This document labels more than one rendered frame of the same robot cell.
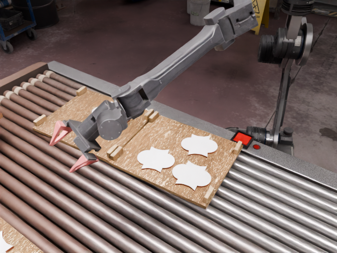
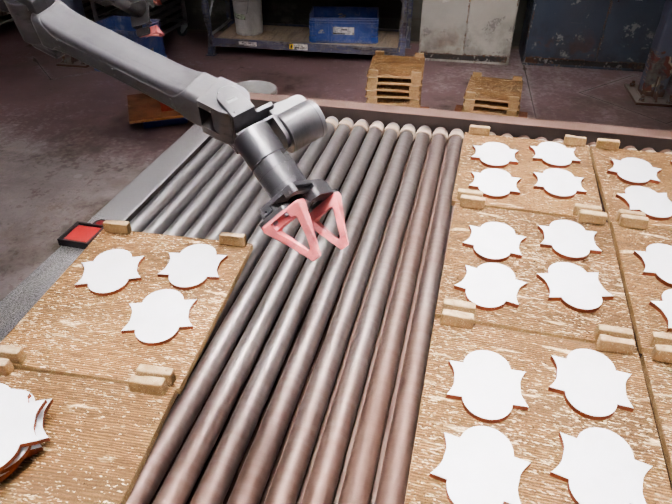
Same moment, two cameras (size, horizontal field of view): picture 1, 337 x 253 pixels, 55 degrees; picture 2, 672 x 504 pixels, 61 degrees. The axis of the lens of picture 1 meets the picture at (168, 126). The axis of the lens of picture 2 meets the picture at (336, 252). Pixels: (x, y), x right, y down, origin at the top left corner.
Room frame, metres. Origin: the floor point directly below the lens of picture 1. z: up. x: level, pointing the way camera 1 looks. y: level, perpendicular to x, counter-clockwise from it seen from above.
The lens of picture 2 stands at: (0.84, 0.89, 1.66)
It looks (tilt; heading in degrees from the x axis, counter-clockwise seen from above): 36 degrees down; 250
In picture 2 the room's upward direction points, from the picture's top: straight up
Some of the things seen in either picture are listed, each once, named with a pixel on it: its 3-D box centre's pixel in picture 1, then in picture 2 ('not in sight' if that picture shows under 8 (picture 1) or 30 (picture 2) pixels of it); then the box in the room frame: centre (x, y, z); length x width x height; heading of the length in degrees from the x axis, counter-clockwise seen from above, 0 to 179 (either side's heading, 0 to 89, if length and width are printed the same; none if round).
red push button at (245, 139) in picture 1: (242, 139); (83, 235); (1.01, -0.31, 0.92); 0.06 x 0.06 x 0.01; 56
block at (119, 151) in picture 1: (116, 153); (156, 374); (0.90, 0.20, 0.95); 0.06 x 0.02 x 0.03; 150
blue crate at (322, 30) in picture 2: not in sight; (344, 24); (-1.13, -4.19, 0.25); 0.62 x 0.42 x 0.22; 156
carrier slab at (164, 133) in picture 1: (177, 154); (135, 297); (0.91, -0.04, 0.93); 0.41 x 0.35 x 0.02; 60
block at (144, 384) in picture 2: (112, 150); (147, 384); (0.91, 0.22, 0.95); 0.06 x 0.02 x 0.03; 151
